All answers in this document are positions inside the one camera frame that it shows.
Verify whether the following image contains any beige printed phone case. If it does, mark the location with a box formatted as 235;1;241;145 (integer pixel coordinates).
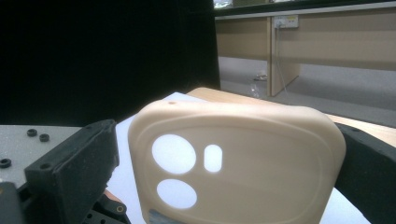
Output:
127;99;347;224

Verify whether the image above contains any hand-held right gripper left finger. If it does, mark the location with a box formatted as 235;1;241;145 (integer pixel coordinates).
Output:
23;119;120;224

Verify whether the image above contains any beige wooden desk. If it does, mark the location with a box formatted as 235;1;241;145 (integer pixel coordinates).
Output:
214;1;396;97

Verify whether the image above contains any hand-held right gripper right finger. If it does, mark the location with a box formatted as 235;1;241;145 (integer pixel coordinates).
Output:
333;122;396;224

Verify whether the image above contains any white wall socket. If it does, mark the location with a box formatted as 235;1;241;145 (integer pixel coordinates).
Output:
273;14;300;30

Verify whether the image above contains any white floor litter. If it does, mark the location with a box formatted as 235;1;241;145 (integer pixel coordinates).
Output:
252;70;269;82

